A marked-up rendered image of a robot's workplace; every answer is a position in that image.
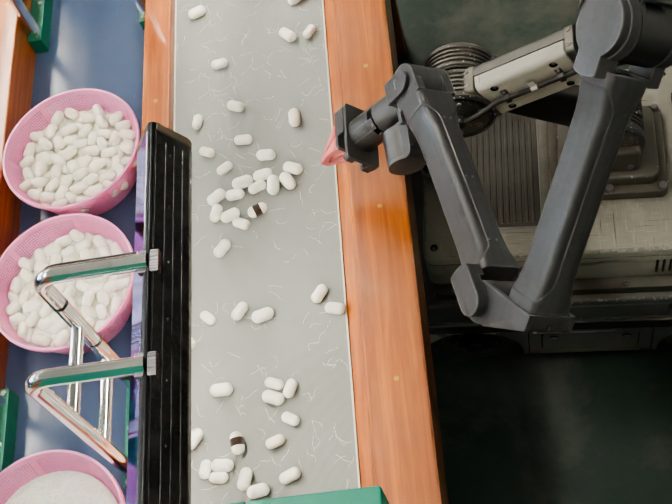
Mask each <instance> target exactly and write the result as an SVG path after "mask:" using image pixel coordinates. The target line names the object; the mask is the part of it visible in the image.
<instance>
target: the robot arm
mask: <svg viewBox="0 0 672 504"><path fill-rule="evenodd" d="M575 33H576V41H577V44H578V47H579V49H578V52H577V55H576V58H575V61H574V64H573V69H574V71H576V72H577V73H578V74H579V75H580V87H579V94H578V99H577V103H576V107H575V111H574V115H573V118H572V121H571V124H570V127H569V131H568V134H567V137H566V140H565V143H564V146H563V149H562V152H561V155H560V158H559V161H558V164H557V168H556V171H555V174H554V177H553V180H552V183H551V186H550V189H549V192H548V195H547V198H546V201H545V204H544V208H543V211H542V214H541V217H540V220H539V223H538V226H537V229H536V232H535V235H534V238H533V241H532V244H531V248H530V251H529V254H528V256H527V259H526V261H525V264H524V266H523V267H519V265H518V262H517V260H516V259H515V257H514V256H513V255H512V254H511V253H510V251H509V249H508V247H507V245H506V243H505V241H504V239H503V237H502V235H501V232H500V230H499V227H498V225H497V222H496V220H495V217H494V214H493V212H492V209H491V207H490V204H489V202H488V199H487V196H486V194H485V191H484V189H483V186H482V184H481V181H480V178H479V176H478V173H477V171H476V168H475V166H474V163H473V160H472V158H471V155H470V153H469V150H468V148H467V145H466V142H465V140H464V137H463V135H462V132H461V129H460V126H459V122H458V118H457V112H456V110H457V107H456V104H455V102H454V99H453V97H454V95H455V94H456V92H455V90H454V87H453V85H452V82H451V80H450V77H449V75H448V73H447V72H446V71H445V70H443V69H437V68H431V67H425V66H419V65H414V64H408V63H403V64H401V65H400V66H399V67H398V68H397V70H396V72H395V74H394V75H393V76H392V77H391V79H390V80H389V81H388V82H387V83H386V84H385V85H384V89H385V94H386V95H385V96H384V97H382V98H381V99H380V100H378V101H377V102H376V103H375V104H373V105H372V106H371V107H369V108H368V109H367V110H365V111H363V110H361V109H359V108H356V107H354V106H352V105H349V104H347V103H346V104H344V105H343V106H342V107H341V108H340V109H339V110H338V111H337V112H335V126H334V127H332V130H331V133H330V137H329V140H328V143H327V146H326V149H325V151H324V153H323V156H322V158H321V164H323V165H325V166H331V165H336V164H341V163H360V170H361V171H363V172H366V173H370V172H371V171H374V170H376V169H377V168H378V167H379V154H378V146H379V145H380V144H382V143H383V144H384V149H385V154H386V159H387V164H388V169H389V172H390V173H392V174H394V175H408V174H412V173H415V172H417V171H419V170H421V169H422V168H423V167H424V166H425V164H427V167H428V170H429V173H430V175H431V178H432V181H433V184H434V187H435V189H436V192H437V195H438V198H439V200H440V203H441V206H442V209H443V212H444V214H445V217H446V220H447V223H448V225H449V228H450V231H451V234H452V237H453V239H454V242H455V245H456V248H457V251H458V254H459V257H460V261H461V266H460V267H458V268H457V269H456V271H455V272H454V273H453V275H452V277H451V279H450V281H451V283H452V286H453V289H454V292H455V295H456V298H457V301H458V303H459V306H460V309H461V311H462V313H463V314H464V315H465V316H467V317H469V318H470V319H471V320H472V321H473V322H474V323H477V324H482V326H484V327H492V328H500V329H507V330H515V331H522V332H529V331H551V332H563V333H570V332H571V331H572V328H573V326H574V323H575V320H576V317H575V316H574V315H573V314H571V313H570V312H569V310H570V308H571V296H572V290H573V285H574V281H575V277H576V274H577V271H578V268H579V265H580V262H581V259H582V256H583V253H584V250H585V247H586V244H587V241H588V238H589V235H590V232H591V230H592V227H593V224H594V221H595V218H596V215H597V212H598V209H599V206H600V203H601V200H602V197H603V194H604V192H605V189H606V186H607V183H608V180H609V177H610V174H611V171H612V168H613V165H614V162H615V159H616V157H617V154H618V151H619V148H620V145H621V142H622V139H623V136H624V133H625V131H626V128H627V125H628V123H629V121H630V118H631V116H632V114H633V112H634V110H635V108H636V106H637V104H638V102H639V101H640V100H641V98H642V97H643V95H644V93H645V90H646V88H649V89H658V88H659V85H660V82H661V79H662V76H663V73H664V71H665V69H666V68H668V67H670V66H671V65H672V0H586V1H585V3H584V4H583V6H582V8H581V10H580V12H579V15H578V18H577V22H576V32H575ZM618 63H622V64H628V65H630V66H629V69H628V70H623V69H620V68H616V67H617V64H618Z"/></svg>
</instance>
